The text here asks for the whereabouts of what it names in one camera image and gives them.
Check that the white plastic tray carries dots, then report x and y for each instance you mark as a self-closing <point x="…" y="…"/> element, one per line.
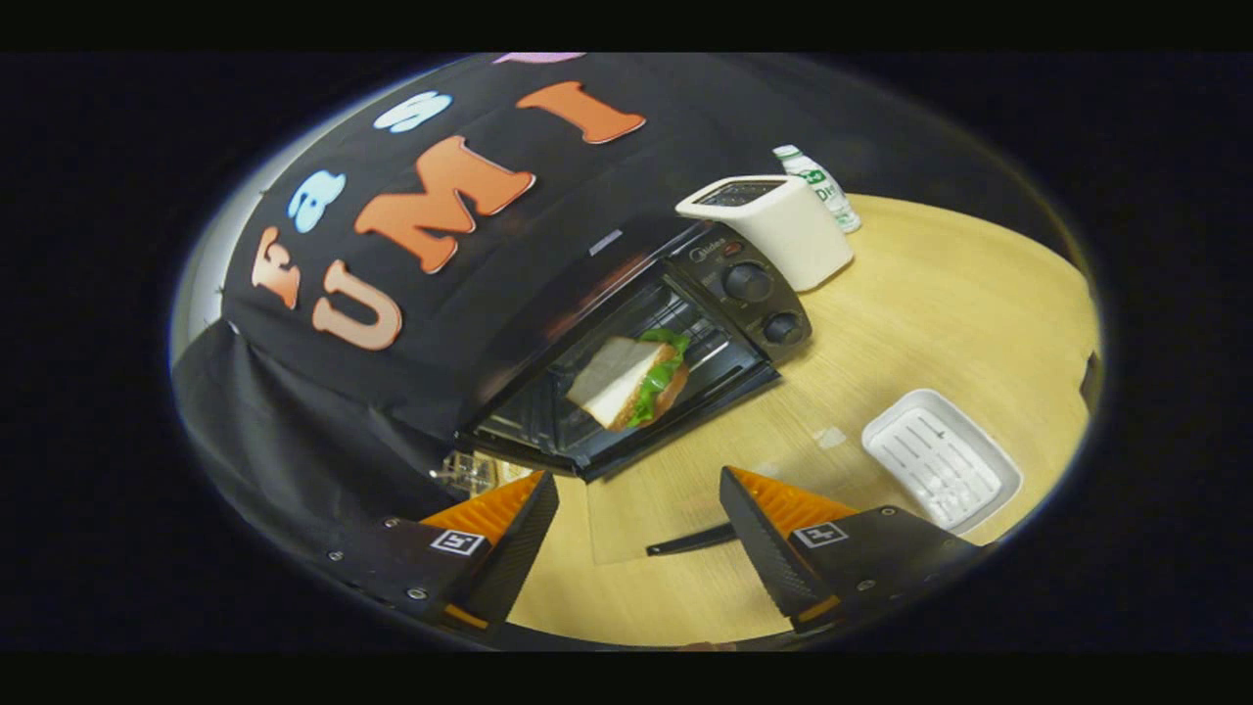
<point x="940" y="460"/>

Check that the small metal clamp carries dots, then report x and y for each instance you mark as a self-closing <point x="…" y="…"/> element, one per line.
<point x="468" y="472"/>

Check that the lettuce sandwich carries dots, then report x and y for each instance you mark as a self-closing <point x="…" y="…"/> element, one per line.
<point x="622" y="377"/>

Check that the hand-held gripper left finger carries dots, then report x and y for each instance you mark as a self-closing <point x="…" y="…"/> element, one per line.
<point x="514" y="553"/>

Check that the white pop-up toaster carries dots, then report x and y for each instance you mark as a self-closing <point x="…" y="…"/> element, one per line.
<point x="793" y="235"/>

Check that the white bottle green label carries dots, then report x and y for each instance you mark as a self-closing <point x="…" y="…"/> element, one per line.
<point x="832" y="201"/>

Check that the black toaster oven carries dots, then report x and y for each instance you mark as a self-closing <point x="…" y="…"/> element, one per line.
<point x="754" y="284"/>

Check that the black backdrop cloth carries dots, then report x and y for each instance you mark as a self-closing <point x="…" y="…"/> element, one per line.
<point x="392" y="392"/>

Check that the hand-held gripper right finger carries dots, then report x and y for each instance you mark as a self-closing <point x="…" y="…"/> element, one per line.
<point x="768" y="548"/>

